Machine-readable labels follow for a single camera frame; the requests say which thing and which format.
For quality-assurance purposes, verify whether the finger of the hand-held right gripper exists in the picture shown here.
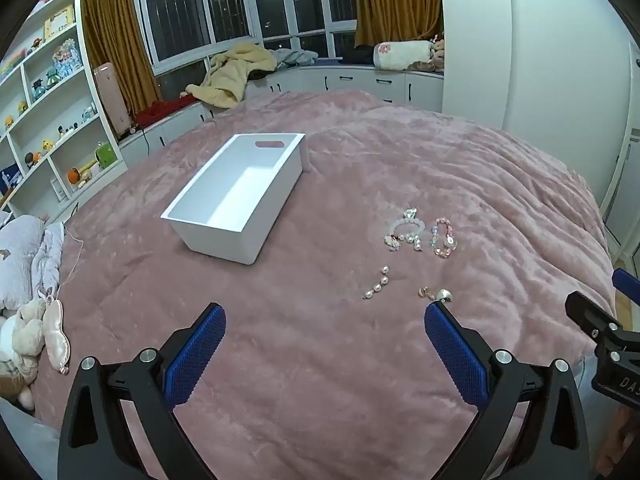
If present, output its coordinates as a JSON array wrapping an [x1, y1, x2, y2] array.
[[612, 268, 640, 307], [565, 291, 626, 342]]

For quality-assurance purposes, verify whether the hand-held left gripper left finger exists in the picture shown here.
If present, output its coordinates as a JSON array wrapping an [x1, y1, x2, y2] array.
[[57, 302, 227, 480]]

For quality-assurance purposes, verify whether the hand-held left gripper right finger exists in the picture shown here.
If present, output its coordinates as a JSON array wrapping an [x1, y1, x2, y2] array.
[[423, 301, 591, 480]]

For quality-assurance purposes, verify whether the silver shell earring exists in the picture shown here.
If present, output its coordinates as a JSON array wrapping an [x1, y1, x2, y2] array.
[[417, 286, 455, 305]]

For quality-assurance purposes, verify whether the pearl strand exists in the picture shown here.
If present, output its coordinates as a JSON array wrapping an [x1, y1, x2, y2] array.
[[362, 265, 391, 302]]

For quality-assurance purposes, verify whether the pink bead bracelet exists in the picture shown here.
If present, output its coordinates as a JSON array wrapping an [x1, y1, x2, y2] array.
[[430, 217, 460, 259]]

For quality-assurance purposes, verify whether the white bead bracelet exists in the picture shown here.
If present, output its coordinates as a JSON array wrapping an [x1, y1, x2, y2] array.
[[384, 207, 431, 252]]

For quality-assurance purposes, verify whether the white plastic storage box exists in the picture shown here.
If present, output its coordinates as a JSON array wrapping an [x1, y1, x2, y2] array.
[[160, 133, 307, 266]]

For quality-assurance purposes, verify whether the person's right forearm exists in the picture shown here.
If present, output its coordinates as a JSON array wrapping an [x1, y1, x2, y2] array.
[[602, 404, 640, 480]]

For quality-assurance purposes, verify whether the pink fleece blanket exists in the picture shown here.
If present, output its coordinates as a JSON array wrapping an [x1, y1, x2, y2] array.
[[35, 89, 618, 480]]

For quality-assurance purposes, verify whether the pink sleep mask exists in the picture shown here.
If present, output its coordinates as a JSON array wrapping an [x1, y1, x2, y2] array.
[[42, 296, 72, 373]]

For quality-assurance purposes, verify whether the beige plush bear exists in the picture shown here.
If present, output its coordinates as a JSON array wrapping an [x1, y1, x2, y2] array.
[[0, 300, 48, 411]]

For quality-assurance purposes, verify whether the grey quilt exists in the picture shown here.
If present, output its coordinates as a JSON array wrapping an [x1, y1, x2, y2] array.
[[0, 215, 65, 311]]

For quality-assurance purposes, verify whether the orange toy horn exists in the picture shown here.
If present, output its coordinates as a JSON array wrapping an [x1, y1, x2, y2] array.
[[67, 159, 98, 186]]

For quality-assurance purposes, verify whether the green toy box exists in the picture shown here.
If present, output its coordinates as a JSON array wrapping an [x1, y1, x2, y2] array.
[[95, 141, 117, 170]]

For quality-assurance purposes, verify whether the red cloth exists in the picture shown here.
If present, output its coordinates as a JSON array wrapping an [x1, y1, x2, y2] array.
[[132, 96, 198, 128]]

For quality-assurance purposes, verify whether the pink electric heater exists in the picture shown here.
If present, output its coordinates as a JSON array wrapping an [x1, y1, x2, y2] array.
[[92, 62, 133, 136]]

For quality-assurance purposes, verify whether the yellow blanket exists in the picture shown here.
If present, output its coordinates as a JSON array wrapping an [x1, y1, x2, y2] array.
[[186, 42, 277, 109]]

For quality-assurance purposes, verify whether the white bookshelf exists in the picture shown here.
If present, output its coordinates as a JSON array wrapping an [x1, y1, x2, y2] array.
[[0, 0, 126, 211]]

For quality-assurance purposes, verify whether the brown plush toy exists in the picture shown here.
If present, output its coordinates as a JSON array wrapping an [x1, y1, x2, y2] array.
[[410, 35, 446, 73]]

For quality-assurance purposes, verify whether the white window seat cabinet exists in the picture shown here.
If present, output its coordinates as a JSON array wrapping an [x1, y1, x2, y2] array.
[[117, 62, 445, 171]]

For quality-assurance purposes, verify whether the white floral bolster pillow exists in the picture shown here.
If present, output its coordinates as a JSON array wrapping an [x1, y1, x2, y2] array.
[[373, 40, 435, 70]]

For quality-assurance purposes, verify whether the teal figurine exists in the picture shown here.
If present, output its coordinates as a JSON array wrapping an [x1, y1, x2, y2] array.
[[32, 72, 61, 101]]

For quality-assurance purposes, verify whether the grey-blue clothing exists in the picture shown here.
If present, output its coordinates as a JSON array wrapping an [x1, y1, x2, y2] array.
[[272, 47, 319, 68]]

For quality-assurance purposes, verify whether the orange curtain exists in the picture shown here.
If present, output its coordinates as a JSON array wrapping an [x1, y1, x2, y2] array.
[[351, 0, 443, 48], [81, 0, 162, 133]]

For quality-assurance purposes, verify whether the dark clothing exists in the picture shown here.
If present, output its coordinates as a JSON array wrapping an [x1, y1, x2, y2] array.
[[345, 45, 376, 66]]

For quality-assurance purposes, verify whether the colourful toy set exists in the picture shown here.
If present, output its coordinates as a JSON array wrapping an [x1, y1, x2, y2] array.
[[52, 40, 83, 71]]

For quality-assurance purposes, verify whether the large bay window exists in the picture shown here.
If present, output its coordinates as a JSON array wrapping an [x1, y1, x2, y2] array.
[[130, 0, 358, 76]]

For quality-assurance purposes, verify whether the white thin cable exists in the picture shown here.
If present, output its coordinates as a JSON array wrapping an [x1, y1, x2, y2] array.
[[60, 220, 86, 271]]

